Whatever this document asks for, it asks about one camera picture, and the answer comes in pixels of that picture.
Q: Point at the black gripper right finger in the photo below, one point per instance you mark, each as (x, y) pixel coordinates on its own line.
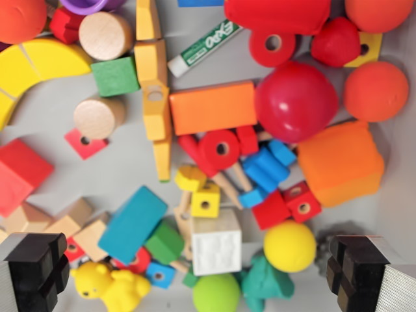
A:
(360, 269)

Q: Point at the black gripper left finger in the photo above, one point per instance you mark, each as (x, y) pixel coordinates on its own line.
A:
(31, 260)

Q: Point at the grey plastic bin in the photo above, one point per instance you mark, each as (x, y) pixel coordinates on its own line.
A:
(130, 162)

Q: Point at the blue flat object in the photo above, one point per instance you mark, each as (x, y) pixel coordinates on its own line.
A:
(200, 2)

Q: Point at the natural wooden block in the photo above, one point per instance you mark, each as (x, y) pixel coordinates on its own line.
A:
(68, 217)
(92, 239)
(26, 221)

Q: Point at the small red block with hole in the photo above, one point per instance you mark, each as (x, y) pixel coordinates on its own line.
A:
(75, 250)

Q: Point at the dark grey soft toy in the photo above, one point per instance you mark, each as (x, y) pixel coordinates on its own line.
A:
(323, 242)

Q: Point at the yellow foam ball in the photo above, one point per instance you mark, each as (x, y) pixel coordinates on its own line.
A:
(289, 247)

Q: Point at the red embossed soft cube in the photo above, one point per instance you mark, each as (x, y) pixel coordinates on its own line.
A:
(22, 175)

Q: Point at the yellow rubber bear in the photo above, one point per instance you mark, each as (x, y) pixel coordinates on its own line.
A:
(110, 289)

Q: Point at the red cube with holes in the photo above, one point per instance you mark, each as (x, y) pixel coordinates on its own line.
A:
(302, 203)

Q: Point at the teal rubber figure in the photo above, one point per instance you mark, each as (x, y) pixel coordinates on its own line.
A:
(265, 282)

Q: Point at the orange soft cube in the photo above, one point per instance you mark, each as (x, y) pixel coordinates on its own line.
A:
(341, 165)

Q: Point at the blue rectangular wooden block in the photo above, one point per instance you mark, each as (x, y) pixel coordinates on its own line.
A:
(131, 224)

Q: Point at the flat red block with hole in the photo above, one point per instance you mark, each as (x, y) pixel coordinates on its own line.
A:
(79, 146)

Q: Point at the small blue wooden block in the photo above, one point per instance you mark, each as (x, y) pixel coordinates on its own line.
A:
(282, 152)
(252, 198)

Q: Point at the blue cube with hole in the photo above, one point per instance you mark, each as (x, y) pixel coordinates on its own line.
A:
(161, 276)

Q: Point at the blue wooden bolt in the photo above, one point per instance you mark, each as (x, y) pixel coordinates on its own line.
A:
(265, 170)

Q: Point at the white embossed cube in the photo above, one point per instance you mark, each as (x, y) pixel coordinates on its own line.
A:
(216, 247)

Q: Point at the lime green foam ball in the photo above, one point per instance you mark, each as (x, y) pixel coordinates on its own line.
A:
(216, 294)

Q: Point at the natural wooden peg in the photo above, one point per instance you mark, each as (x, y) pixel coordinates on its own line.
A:
(227, 190)
(243, 178)

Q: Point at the yellow banana tip piece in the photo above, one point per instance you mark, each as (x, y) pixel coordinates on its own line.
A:
(6, 109)

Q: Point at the wooden bar with holes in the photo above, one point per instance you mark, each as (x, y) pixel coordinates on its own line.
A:
(182, 221)

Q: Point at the natural wooden cylinder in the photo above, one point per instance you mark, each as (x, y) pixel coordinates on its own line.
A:
(104, 35)
(96, 117)

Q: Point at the small green wooden block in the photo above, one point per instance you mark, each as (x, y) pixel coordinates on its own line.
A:
(189, 279)

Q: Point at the yellow-orange wedge with green tip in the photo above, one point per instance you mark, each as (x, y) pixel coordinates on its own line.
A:
(162, 159)

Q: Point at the yellow cube with hole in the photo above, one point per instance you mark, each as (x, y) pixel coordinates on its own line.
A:
(204, 203)

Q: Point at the small red wooden block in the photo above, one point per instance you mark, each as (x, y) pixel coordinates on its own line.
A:
(247, 139)

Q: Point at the orange foam ball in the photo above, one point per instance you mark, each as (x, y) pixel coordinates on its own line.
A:
(19, 19)
(375, 92)
(377, 14)

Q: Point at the crimson shiny ball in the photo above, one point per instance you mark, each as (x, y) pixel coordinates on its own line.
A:
(295, 104)

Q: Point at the yellow wooden nut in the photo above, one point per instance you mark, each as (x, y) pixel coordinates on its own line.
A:
(190, 178)

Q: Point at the red wooden cylinder with hole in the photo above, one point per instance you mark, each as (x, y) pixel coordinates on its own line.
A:
(211, 159)

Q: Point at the yellow-orange block with hole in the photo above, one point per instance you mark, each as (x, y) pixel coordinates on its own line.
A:
(157, 120)

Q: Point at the red wooden peg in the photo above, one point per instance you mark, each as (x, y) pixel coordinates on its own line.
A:
(188, 146)

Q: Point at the green wooden cube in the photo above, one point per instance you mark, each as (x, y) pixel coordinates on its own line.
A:
(115, 76)

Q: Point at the yellow banana stem piece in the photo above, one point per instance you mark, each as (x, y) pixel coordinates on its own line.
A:
(58, 58)

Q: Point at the orange rectangular wooden block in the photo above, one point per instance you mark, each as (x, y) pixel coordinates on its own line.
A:
(213, 109)

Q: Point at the yellow block with hole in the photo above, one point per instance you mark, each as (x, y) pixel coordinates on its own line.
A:
(373, 48)

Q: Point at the red soft heart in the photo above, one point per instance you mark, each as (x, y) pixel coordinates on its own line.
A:
(336, 44)

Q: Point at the yellow-orange wooden slice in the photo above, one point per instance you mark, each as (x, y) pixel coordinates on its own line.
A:
(151, 61)
(147, 21)

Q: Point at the red notched wooden block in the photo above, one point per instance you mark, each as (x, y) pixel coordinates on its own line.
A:
(65, 26)

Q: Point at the purple plastic cup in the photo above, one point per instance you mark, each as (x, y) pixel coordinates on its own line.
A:
(83, 6)

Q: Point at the large red soft toy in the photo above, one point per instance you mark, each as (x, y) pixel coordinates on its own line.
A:
(276, 14)

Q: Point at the green Expo marker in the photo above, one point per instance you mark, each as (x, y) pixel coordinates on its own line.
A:
(208, 45)

